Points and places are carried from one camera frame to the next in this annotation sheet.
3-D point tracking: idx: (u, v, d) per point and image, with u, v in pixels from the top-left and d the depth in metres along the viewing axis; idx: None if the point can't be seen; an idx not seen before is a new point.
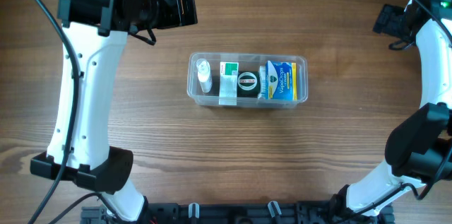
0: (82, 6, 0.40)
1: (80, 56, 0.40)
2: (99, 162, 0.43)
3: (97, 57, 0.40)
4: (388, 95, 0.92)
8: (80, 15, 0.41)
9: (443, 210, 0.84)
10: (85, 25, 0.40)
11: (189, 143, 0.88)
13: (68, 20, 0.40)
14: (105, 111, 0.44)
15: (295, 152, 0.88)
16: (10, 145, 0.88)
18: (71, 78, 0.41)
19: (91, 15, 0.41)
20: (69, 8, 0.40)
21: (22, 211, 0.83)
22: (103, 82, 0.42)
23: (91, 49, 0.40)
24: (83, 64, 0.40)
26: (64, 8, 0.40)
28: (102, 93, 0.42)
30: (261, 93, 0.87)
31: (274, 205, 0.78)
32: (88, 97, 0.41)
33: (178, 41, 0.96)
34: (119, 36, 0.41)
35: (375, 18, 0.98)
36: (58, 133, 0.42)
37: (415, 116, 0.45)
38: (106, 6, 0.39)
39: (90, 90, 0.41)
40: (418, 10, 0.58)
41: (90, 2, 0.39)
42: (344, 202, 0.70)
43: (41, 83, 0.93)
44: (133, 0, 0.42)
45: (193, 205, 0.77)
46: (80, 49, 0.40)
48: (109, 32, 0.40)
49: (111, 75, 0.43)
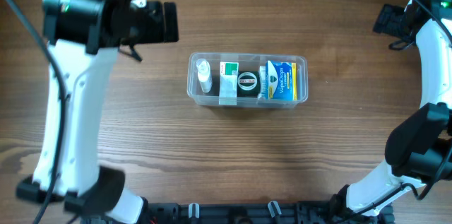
0: (69, 22, 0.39)
1: (67, 76, 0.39)
2: (88, 186, 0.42)
3: (85, 77, 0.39)
4: (388, 95, 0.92)
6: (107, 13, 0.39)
8: (68, 34, 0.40)
9: (443, 210, 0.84)
10: (73, 44, 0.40)
11: (189, 143, 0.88)
13: (54, 38, 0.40)
14: (93, 131, 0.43)
15: (295, 152, 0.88)
16: (10, 145, 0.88)
18: (57, 99, 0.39)
19: (78, 31, 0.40)
20: (56, 25, 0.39)
21: (22, 211, 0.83)
22: (91, 102, 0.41)
23: (80, 68, 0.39)
24: (70, 85, 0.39)
26: (50, 25, 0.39)
28: (90, 113, 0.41)
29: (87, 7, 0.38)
30: (261, 93, 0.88)
31: (273, 205, 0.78)
32: (75, 119, 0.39)
33: (178, 41, 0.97)
34: (106, 56, 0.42)
35: (375, 18, 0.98)
36: (44, 158, 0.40)
37: (415, 116, 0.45)
38: (94, 24, 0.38)
39: (78, 112, 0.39)
40: (418, 10, 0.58)
41: (77, 18, 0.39)
42: (344, 202, 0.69)
43: (41, 83, 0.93)
44: (123, 16, 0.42)
45: (193, 205, 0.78)
46: (68, 69, 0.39)
48: (97, 51, 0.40)
49: (98, 96, 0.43)
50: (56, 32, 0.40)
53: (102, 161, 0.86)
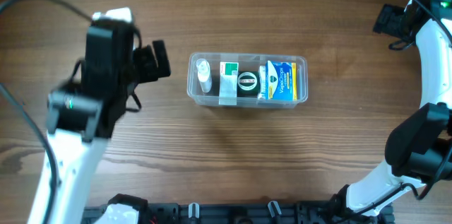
0: (70, 116, 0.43)
1: (61, 164, 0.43)
2: None
3: (78, 164, 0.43)
4: (388, 95, 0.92)
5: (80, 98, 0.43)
6: (105, 112, 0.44)
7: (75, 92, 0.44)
8: (68, 124, 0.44)
9: (443, 210, 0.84)
10: (69, 136, 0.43)
11: (189, 143, 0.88)
13: (55, 129, 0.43)
14: (78, 217, 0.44)
15: (295, 152, 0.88)
16: (10, 145, 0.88)
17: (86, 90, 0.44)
18: (49, 184, 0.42)
19: (75, 122, 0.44)
20: (58, 121, 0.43)
21: (22, 211, 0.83)
22: (80, 189, 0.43)
23: (72, 157, 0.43)
24: (63, 172, 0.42)
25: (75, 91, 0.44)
26: (52, 119, 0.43)
28: (79, 200, 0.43)
29: (86, 107, 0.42)
30: (261, 93, 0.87)
31: (274, 205, 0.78)
32: (64, 201, 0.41)
33: (178, 41, 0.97)
34: (98, 148, 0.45)
35: (375, 18, 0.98)
36: None
37: (415, 116, 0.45)
38: (92, 118, 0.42)
39: (66, 194, 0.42)
40: (418, 10, 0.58)
41: (78, 115, 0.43)
42: (344, 202, 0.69)
43: (41, 83, 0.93)
44: (115, 109, 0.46)
45: (193, 205, 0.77)
46: (61, 157, 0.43)
48: (92, 140, 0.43)
49: (88, 183, 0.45)
50: (58, 124, 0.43)
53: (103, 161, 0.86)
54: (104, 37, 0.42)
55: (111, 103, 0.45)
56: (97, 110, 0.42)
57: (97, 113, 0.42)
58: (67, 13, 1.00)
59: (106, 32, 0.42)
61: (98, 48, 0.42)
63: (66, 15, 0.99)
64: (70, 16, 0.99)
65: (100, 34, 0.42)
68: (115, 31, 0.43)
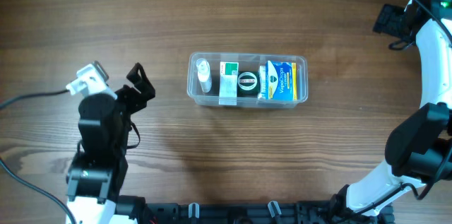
0: (87, 184, 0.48)
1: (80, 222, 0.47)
2: None
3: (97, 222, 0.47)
4: (388, 95, 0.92)
5: (94, 169, 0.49)
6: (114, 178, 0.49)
7: (90, 164, 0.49)
8: (85, 190, 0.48)
9: (443, 210, 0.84)
10: (88, 198, 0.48)
11: (189, 143, 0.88)
13: (74, 195, 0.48)
14: None
15: (295, 152, 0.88)
16: (10, 145, 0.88)
17: (97, 161, 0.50)
18: None
19: (91, 189, 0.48)
20: (76, 188, 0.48)
21: (22, 211, 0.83)
22: None
23: (90, 217, 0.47)
24: None
25: (90, 162, 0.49)
26: (72, 186, 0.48)
28: None
29: (99, 174, 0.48)
30: (261, 93, 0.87)
31: (273, 205, 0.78)
32: None
33: (178, 41, 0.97)
34: (111, 207, 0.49)
35: (375, 18, 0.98)
36: None
37: (414, 116, 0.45)
38: (106, 182, 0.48)
39: None
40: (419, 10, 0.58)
41: (92, 183, 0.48)
42: (344, 202, 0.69)
43: (40, 83, 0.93)
44: (121, 174, 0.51)
45: (193, 205, 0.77)
46: (80, 216, 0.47)
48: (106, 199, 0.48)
49: None
50: (76, 191, 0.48)
53: None
54: (94, 124, 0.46)
55: (119, 168, 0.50)
56: (108, 179, 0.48)
57: (108, 180, 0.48)
58: (67, 13, 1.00)
59: (95, 119, 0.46)
61: (92, 133, 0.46)
63: (66, 15, 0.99)
64: (70, 16, 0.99)
65: (90, 121, 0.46)
68: (102, 114, 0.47)
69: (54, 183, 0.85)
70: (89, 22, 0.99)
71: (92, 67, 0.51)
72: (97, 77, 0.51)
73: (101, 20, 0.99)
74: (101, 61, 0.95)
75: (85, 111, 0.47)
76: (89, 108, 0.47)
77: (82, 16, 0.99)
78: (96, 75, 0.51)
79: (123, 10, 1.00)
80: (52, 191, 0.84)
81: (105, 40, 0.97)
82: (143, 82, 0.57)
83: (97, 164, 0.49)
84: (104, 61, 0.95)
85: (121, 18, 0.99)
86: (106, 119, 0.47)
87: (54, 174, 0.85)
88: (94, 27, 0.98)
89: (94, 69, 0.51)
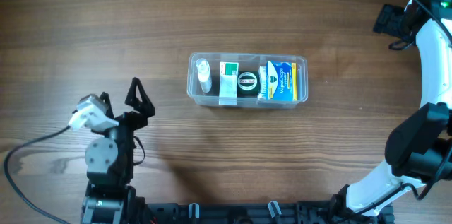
0: (101, 213, 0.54)
1: None
2: None
3: None
4: (388, 95, 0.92)
5: (107, 198, 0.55)
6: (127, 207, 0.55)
7: (104, 194, 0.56)
8: (99, 217, 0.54)
9: (443, 210, 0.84)
10: None
11: (189, 143, 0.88)
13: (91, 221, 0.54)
14: None
15: (295, 152, 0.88)
16: (10, 145, 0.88)
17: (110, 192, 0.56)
18: None
19: (105, 216, 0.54)
20: (92, 215, 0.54)
21: (22, 211, 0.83)
22: None
23: None
24: None
25: (103, 193, 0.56)
26: (88, 215, 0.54)
28: None
29: (112, 203, 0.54)
30: (261, 93, 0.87)
31: (274, 205, 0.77)
32: None
33: (178, 41, 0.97)
34: None
35: (375, 18, 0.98)
36: None
37: (414, 116, 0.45)
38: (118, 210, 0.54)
39: None
40: (419, 10, 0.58)
41: (106, 210, 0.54)
42: (344, 202, 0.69)
43: (41, 83, 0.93)
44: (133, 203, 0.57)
45: (193, 205, 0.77)
46: None
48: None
49: None
50: (92, 217, 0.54)
53: None
54: (102, 173, 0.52)
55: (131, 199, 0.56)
56: (120, 209, 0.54)
57: (120, 209, 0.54)
58: (67, 13, 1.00)
59: (102, 168, 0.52)
61: (98, 177, 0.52)
63: (66, 15, 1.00)
64: (70, 16, 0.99)
65: (96, 167, 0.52)
68: (109, 163, 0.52)
69: (54, 183, 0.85)
70: (89, 23, 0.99)
71: (90, 102, 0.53)
72: (97, 112, 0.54)
73: (101, 20, 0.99)
74: (101, 61, 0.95)
75: (92, 159, 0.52)
76: (96, 155, 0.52)
77: (82, 16, 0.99)
78: (96, 110, 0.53)
79: (123, 10, 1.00)
80: (53, 191, 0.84)
81: (105, 40, 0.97)
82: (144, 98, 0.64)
83: (108, 195, 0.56)
84: (104, 61, 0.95)
85: (121, 18, 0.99)
86: (113, 167, 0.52)
87: (54, 174, 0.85)
88: (94, 27, 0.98)
89: (93, 107, 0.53)
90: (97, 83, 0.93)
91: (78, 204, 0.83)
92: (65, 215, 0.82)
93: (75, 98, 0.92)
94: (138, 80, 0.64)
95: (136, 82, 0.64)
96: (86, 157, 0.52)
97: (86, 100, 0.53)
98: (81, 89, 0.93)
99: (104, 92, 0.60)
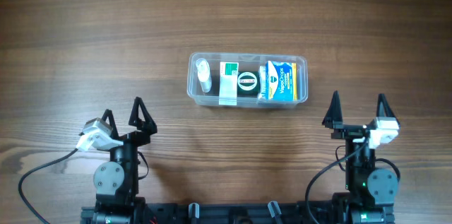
0: None
1: None
2: None
3: None
4: (388, 95, 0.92)
5: (115, 215, 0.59)
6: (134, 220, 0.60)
7: (111, 212, 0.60)
8: None
9: (443, 210, 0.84)
10: None
11: (189, 143, 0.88)
13: None
14: None
15: (294, 152, 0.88)
16: (10, 145, 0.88)
17: (116, 209, 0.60)
18: None
19: None
20: None
21: (22, 211, 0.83)
22: None
23: None
24: None
25: (111, 210, 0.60)
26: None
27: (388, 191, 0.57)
28: None
29: (120, 219, 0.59)
30: (261, 93, 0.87)
31: (273, 204, 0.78)
32: None
33: (178, 41, 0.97)
34: None
35: (369, 49, 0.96)
36: None
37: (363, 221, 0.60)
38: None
39: None
40: (358, 191, 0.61)
41: None
42: (338, 207, 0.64)
43: (41, 83, 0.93)
44: (141, 215, 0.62)
45: (193, 205, 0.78)
46: None
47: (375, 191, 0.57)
48: None
49: None
50: None
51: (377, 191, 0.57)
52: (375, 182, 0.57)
53: (102, 161, 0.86)
54: (109, 195, 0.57)
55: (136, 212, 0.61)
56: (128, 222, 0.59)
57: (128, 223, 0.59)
58: (66, 13, 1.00)
59: (111, 191, 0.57)
61: (106, 200, 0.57)
63: (66, 15, 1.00)
64: (70, 16, 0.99)
65: (104, 191, 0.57)
68: (116, 186, 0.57)
69: (54, 183, 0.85)
70: (89, 23, 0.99)
71: (97, 126, 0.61)
72: (102, 134, 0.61)
73: (102, 20, 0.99)
74: (100, 61, 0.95)
75: (101, 182, 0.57)
76: (104, 179, 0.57)
77: (82, 16, 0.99)
78: (102, 133, 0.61)
79: (123, 10, 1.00)
80: (53, 191, 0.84)
81: (105, 41, 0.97)
82: (143, 111, 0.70)
83: (116, 211, 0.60)
84: (104, 61, 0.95)
85: (121, 18, 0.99)
86: (120, 189, 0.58)
87: (54, 174, 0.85)
88: (94, 27, 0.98)
89: (99, 131, 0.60)
90: (97, 83, 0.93)
91: (78, 204, 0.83)
92: (65, 215, 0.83)
93: (76, 97, 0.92)
94: (140, 99, 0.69)
95: (138, 102, 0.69)
96: (96, 180, 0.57)
97: (93, 124, 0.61)
98: (81, 89, 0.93)
99: (107, 111, 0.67)
